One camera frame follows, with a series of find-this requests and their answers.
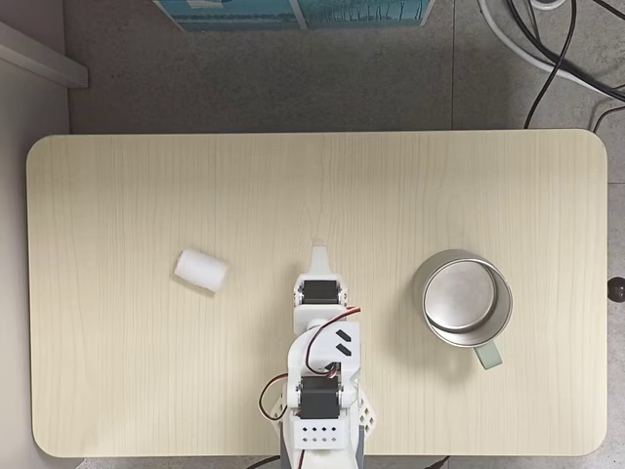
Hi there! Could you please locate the metal cup green handle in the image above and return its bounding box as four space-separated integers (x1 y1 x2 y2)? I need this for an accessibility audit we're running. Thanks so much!
411 249 515 371

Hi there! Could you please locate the blue printed box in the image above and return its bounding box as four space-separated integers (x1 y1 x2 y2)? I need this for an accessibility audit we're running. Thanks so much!
152 0 300 32
294 0 437 30

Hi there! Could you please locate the black floor cable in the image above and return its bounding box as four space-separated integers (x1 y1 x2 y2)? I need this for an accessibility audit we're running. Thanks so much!
523 0 575 131
505 0 625 103
592 106 625 134

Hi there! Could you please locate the red black servo cable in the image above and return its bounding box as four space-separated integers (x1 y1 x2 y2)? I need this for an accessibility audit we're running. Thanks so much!
258 372 295 421
303 306 363 378

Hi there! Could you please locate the white dressing roll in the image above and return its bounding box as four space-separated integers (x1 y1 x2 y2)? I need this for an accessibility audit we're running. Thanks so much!
173 249 231 297

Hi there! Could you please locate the white hose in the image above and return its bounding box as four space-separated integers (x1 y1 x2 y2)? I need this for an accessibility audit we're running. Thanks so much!
477 0 625 98

